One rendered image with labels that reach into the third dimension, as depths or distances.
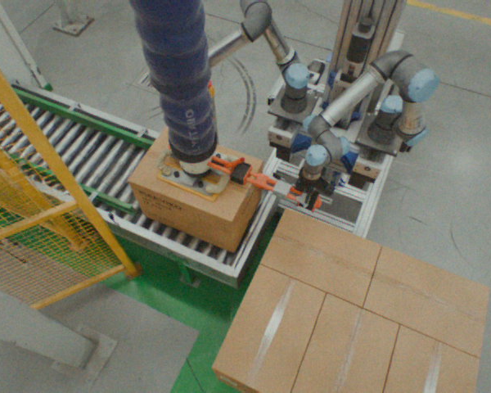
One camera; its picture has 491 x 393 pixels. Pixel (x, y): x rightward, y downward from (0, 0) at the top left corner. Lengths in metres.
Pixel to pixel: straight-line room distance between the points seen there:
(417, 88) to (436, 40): 3.11
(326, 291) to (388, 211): 1.15
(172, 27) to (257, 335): 1.51
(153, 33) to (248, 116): 2.30
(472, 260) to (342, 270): 1.22
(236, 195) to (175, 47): 0.88
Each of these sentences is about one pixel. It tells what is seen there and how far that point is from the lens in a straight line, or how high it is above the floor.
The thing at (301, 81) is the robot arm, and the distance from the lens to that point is 2.08.
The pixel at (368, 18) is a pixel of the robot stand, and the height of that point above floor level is 1.57.
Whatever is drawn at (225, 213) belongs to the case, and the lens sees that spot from 1.95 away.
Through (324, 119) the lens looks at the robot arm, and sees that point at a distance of 1.68.
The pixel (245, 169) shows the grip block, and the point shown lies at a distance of 1.90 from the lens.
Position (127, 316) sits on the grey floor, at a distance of 2.86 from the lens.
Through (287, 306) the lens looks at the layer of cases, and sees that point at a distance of 2.21.
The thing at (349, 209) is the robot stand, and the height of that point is 0.21.
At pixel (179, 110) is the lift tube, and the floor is 1.50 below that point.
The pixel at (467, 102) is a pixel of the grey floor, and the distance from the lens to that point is 4.18.
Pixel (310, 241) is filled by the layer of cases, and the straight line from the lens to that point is 2.35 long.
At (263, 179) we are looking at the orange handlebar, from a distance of 1.88.
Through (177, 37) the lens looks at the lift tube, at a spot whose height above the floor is 1.84.
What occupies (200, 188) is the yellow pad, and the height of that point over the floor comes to 0.97.
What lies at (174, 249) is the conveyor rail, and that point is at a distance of 2.29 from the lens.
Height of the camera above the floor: 2.67
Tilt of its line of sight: 59 degrees down
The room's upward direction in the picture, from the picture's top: 1 degrees counter-clockwise
